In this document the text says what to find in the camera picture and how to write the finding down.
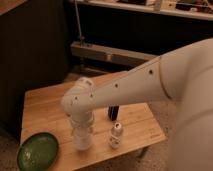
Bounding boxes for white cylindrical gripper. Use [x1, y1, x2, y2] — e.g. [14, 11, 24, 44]
[70, 112, 94, 129]

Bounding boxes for white ceramic cup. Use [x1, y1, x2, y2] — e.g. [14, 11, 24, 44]
[73, 129, 92, 151]

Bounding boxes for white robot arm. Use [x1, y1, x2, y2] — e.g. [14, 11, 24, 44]
[61, 38, 213, 171]

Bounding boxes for black eraser block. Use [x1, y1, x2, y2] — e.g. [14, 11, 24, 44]
[108, 106, 119, 121]

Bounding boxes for small white bottle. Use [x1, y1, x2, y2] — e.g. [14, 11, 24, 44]
[109, 122, 123, 149]

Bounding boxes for wooden table top board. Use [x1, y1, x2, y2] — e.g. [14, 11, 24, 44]
[19, 70, 167, 171]

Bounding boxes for green round plate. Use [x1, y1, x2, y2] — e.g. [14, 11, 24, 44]
[17, 132, 59, 171]

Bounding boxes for grey metal shelf beam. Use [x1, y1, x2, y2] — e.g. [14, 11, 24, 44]
[70, 41, 155, 67]

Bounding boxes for grey metal pole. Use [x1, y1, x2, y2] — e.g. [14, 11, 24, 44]
[74, 0, 84, 46]

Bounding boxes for white upper shelf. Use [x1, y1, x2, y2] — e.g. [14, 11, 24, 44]
[69, 0, 213, 21]

